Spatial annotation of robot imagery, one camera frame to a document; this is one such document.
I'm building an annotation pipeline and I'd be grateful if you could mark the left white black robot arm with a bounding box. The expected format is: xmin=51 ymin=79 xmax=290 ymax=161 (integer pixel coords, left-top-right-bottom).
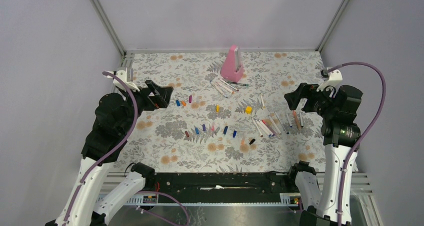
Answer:
xmin=49 ymin=68 xmax=174 ymax=225

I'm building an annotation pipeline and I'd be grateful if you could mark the dark blue capped marker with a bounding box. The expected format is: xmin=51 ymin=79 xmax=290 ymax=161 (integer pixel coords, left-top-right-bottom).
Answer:
xmin=274 ymin=111 xmax=289 ymax=135

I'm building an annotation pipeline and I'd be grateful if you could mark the pink translucent marker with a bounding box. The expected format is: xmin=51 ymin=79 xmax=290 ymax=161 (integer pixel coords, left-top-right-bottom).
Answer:
xmin=261 ymin=119 xmax=278 ymax=136

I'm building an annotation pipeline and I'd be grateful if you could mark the red brown capped marker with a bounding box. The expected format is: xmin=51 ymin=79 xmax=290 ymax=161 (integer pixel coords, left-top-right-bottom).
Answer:
xmin=252 ymin=118 xmax=264 ymax=138

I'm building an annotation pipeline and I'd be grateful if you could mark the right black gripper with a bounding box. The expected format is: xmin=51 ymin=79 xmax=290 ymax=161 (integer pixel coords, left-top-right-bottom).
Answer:
xmin=283 ymin=82 xmax=337 ymax=119

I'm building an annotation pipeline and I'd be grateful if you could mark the orange brown marker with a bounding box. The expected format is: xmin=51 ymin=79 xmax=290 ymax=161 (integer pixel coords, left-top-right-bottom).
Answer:
xmin=292 ymin=110 xmax=302 ymax=130

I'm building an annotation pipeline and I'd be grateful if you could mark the floral table mat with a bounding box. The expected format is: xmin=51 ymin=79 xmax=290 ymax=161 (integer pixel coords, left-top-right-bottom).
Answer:
xmin=114 ymin=52 xmax=326 ymax=172

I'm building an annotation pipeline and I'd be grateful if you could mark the grey white marker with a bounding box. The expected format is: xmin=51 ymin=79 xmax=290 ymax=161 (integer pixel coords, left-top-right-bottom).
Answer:
xmin=268 ymin=115 xmax=281 ymax=135

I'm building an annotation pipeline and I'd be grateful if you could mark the magenta capped white marker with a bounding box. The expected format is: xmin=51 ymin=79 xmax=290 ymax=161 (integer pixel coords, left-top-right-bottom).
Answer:
xmin=219 ymin=78 xmax=239 ymax=92

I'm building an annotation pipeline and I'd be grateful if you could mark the pink metronome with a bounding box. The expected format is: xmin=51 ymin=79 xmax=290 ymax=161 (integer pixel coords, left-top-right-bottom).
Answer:
xmin=220 ymin=45 xmax=244 ymax=83

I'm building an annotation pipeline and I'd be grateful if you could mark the dark green marker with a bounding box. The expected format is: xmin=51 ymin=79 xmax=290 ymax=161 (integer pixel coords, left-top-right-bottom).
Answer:
xmin=227 ymin=81 xmax=250 ymax=87

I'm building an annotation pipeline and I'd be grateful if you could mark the yellow cube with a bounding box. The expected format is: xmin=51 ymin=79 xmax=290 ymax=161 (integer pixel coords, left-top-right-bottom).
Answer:
xmin=245 ymin=106 xmax=253 ymax=114

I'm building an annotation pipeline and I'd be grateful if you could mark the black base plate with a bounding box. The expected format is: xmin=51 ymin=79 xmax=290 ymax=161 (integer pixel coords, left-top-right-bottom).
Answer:
xmin=142 ymin=171 xmax=300 ymax=204

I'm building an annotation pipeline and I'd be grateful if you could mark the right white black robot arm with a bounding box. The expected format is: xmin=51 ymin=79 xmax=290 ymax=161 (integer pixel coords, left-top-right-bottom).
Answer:
xmin=284 ymin=70 xmax=363 ymax=225

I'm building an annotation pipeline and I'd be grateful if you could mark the purple capped white marker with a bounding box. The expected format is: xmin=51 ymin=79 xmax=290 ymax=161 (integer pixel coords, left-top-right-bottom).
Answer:
xmin=258 ymin=120 xmax=275 ymax=137

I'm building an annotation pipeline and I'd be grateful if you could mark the blue capped white marker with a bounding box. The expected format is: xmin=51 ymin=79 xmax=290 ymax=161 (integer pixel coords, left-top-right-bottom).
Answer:
xmin=210 ymin=81 xmax=228 ymax=98

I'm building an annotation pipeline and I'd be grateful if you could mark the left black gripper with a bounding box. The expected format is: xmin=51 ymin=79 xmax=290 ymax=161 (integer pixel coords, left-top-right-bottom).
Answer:
xmin=119 ymin=79 xmax=173 ymax=134

